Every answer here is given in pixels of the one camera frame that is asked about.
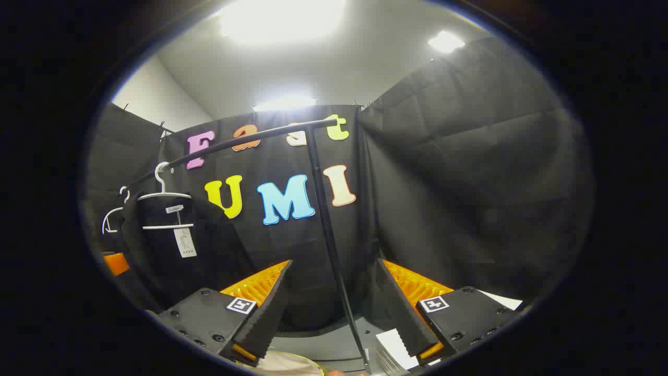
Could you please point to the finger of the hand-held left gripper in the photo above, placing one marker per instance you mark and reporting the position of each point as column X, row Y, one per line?
column 116, row 263

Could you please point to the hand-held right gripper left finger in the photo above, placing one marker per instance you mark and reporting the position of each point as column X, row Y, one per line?
column 266, row 318

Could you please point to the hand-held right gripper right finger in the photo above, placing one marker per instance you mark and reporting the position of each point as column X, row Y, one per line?
column 402, row 313

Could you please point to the white round laundry hamper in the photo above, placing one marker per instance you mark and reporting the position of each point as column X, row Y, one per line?
column 287, row 365

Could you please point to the black knitted garment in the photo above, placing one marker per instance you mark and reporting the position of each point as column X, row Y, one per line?
column 219, row 250

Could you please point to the white plastic hanger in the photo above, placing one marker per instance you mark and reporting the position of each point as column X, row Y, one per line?
column 167, row 226
column 108, row 225

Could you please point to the black clothes rack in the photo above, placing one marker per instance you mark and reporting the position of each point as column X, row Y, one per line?
column 326, row 219

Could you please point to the black backdrop cloth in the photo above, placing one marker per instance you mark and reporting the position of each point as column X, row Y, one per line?
column 469, row 183

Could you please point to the large ceiling light panel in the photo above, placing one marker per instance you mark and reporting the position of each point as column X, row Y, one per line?
column 282, row 21

